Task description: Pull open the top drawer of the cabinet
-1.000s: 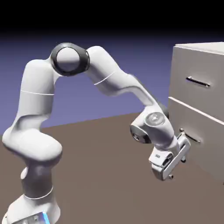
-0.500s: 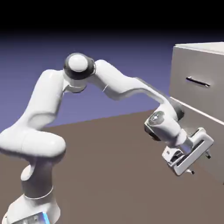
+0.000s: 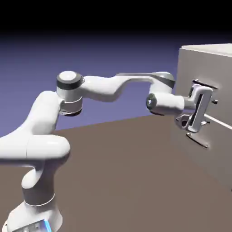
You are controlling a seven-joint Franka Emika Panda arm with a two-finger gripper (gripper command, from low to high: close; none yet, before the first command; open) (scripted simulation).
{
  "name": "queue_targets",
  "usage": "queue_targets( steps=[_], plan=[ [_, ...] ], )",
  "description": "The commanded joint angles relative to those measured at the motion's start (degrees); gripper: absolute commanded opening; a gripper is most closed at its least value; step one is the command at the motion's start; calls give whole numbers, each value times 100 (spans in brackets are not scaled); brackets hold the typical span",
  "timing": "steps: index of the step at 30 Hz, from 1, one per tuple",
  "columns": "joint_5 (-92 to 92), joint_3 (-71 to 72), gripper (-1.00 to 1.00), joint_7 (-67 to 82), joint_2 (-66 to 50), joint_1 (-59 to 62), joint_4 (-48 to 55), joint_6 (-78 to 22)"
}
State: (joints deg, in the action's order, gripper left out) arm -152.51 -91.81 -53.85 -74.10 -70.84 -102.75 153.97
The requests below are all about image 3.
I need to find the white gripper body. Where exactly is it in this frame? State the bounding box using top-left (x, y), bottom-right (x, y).
top-left (188, 84), bottom-right (214, 134)

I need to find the grey drawer front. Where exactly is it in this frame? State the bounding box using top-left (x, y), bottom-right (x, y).
top-left (169, 114), bottom-right (232, 192)
top-left (175, 48), bottom-right (232, 128)

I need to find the grey painted cabinet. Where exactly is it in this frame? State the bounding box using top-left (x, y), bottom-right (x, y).
top-left (169, 43), bottom-right (232, 193)

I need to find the dark metal drawer handle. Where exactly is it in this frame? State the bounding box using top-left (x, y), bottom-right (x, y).
top-left (192, 79), bottom-right (219, 90)
top-left (186, 133), bottom-right (209, 149)

